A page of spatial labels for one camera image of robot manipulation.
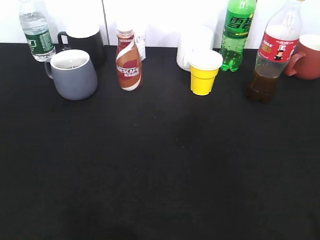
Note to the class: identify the clear water bottle green label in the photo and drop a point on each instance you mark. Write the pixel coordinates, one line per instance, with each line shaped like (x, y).
(36, 30)

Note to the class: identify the Nescafe coffee bottle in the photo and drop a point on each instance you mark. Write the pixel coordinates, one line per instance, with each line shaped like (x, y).
(127, 60)

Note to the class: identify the cola bottle red label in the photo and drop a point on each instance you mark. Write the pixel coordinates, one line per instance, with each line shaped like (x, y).
(277, 46)

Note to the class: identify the white ceramic mug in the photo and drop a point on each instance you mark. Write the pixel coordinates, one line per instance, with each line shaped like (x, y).
(199, 37)

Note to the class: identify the red ceramic mug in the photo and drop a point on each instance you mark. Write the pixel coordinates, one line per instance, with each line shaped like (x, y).
(305, 61)

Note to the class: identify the yellow paper cup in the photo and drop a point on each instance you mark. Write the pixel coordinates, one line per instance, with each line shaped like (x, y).
(204, 67)

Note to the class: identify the green Sprite bottle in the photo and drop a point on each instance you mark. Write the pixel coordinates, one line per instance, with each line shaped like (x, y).
(238, 20)

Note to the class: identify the black ceramic mug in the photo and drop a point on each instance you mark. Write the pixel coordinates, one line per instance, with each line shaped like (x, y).
(86, 37)

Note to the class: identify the grey ceramic mug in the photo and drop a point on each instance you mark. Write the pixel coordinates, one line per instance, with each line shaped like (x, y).
(73, 74)

